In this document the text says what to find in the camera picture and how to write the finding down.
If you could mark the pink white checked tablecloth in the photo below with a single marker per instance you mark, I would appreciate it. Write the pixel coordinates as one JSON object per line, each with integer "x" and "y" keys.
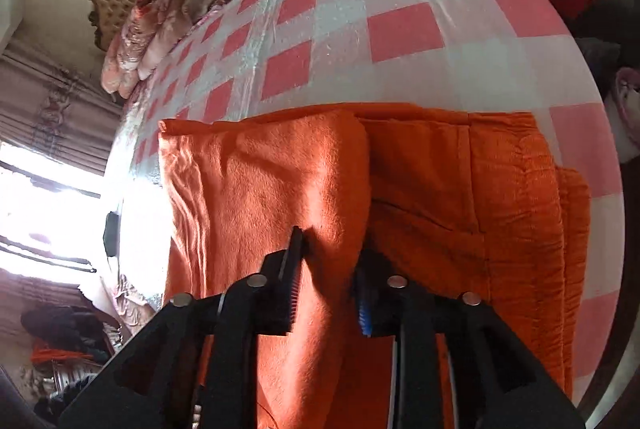
{"x": 350, "y": 34}

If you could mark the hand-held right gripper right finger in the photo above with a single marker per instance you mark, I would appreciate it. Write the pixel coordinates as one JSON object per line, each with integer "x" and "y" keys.
{"x": 362, "y": 309}

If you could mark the bright window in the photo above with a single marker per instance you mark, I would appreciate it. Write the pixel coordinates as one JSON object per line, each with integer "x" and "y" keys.
{"x": 40, "y": 209}

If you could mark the black pouch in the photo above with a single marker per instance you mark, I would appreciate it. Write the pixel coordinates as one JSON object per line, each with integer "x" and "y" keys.
{"x": 110, "y": 231}

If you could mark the pink floral pillow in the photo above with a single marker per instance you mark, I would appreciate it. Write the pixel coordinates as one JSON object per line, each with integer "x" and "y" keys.
{"x": 117, "y": 64}

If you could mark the patterned curtain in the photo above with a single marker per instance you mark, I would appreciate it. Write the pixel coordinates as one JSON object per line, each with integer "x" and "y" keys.
{"x": 50, "y": 109}

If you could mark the dark clothes pile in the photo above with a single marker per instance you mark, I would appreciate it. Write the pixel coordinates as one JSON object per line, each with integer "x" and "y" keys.
{"x": 65, "y": 324}

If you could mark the orange pants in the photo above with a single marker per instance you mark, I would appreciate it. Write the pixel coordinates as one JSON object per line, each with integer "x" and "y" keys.
{"x": 425, "y": 189}

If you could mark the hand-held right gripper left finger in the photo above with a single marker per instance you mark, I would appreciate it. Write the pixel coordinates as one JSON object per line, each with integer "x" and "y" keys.
{"x": 285, "y": 294}

